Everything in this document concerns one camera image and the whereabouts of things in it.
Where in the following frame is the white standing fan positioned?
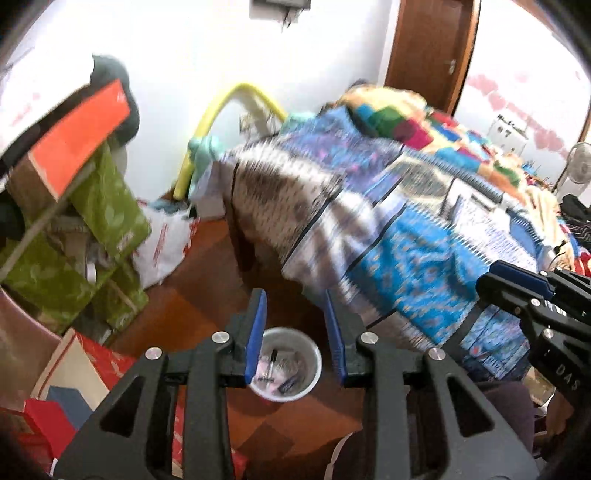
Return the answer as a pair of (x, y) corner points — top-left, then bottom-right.
(554, 142), (591, 198)

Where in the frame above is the wall mounted television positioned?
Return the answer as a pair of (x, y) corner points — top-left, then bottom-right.
(249, 0), (311, 20)

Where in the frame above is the brown wooden door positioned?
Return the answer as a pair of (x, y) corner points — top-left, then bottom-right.
(384, 0), (481, 114)

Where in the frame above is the yellow foam pool noodle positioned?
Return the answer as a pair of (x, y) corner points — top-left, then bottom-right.
(172, 82), (290, 202)

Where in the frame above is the white electrical box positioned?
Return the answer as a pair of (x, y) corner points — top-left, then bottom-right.
(487, 115), (527, 155)

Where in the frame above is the orange shoe box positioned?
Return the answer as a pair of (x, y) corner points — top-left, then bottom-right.
(7, 80), (130, 215)

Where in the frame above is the patterned patchwork bed sheet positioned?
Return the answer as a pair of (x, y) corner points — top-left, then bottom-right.
(188, 105), (562, 384)

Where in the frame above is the green leaf pattern bag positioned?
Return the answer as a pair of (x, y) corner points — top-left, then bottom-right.
(1, 144), (151, 335)

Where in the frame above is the purple black spray bottle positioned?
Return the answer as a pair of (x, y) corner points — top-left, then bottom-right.
(256, 349), (303, 395)

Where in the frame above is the colourful fleece blanket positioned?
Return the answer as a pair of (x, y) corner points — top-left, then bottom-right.
(337, 85), (569, 232)

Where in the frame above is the white HotMaxx plastic bag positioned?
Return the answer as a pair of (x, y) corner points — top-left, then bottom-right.
(131, 200), (199, 289)

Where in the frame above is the white round trash bin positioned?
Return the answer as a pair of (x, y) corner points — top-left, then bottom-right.
(249, 327), (322, 403)

